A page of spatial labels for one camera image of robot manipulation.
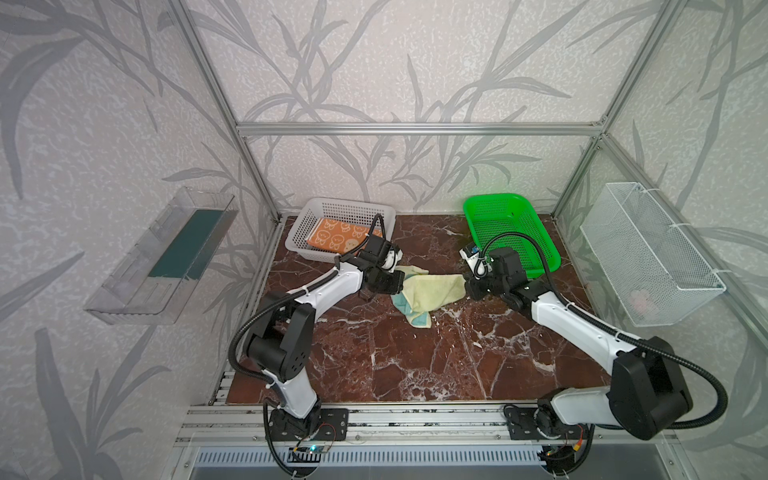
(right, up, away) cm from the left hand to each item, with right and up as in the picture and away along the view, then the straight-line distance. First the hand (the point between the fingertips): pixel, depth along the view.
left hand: (406, 279), depth 90 cm
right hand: (+18, +4, -2) cm, 19 cm away
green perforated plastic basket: (+34, +22, +30) cm, 50 cm away
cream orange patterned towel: (-25, +13, +19) cm, 34 cm away
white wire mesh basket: (+53, +4, -27) cm, 60 cm away
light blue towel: (+5, -5, +2) cm, 7 cm away
